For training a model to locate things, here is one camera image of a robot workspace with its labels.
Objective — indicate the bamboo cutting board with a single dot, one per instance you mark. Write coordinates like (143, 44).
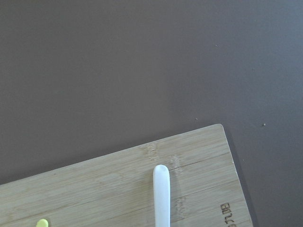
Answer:
(116, 190)

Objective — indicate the yellow plastic knife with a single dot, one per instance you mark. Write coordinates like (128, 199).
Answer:
(42, 223)

